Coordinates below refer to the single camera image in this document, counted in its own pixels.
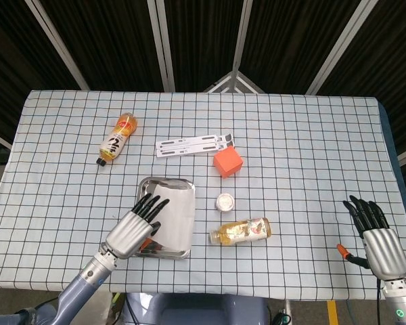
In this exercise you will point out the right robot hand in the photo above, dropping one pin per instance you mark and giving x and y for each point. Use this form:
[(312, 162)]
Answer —
[(380, 237)]

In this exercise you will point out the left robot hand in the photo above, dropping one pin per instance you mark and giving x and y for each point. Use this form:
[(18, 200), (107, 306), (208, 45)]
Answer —
[(133, 230)]

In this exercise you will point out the translucent plastic sheet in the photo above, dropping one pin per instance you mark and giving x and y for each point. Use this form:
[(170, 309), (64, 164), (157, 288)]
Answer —
[(176, 216)]

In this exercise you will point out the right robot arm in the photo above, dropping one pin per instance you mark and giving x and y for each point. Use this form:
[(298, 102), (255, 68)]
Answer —
[(397, 301)]

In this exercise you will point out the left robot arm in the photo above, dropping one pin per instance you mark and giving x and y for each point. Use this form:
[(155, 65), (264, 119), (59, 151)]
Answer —
[(78, 291)]

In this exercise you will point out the silver metal tray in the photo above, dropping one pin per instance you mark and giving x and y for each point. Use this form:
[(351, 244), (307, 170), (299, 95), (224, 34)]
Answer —
[(186, 184)]

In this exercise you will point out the orange drink bottle black cap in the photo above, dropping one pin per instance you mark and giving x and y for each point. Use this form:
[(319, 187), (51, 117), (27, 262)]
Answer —
[(116, 139)]

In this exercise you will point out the checkered blue tablecloth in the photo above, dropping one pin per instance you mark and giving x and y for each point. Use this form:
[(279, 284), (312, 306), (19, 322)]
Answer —
[(291, 203)]

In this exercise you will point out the small clear round jar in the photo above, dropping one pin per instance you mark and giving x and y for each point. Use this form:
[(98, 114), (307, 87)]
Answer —
[(225, 202)]

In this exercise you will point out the grey robot torso base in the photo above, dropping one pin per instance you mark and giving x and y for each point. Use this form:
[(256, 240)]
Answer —
[(196, 309)]

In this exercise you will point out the white slotted folding stand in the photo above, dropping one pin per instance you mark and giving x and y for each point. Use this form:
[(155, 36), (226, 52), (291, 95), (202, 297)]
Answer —
[(193, 145)]

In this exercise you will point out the floral label tea bottle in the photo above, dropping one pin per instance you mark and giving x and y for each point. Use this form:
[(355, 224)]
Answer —
[(243, 231)]

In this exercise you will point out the orange cube block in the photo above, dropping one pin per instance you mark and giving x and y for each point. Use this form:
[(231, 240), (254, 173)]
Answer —
[(227, 162)]

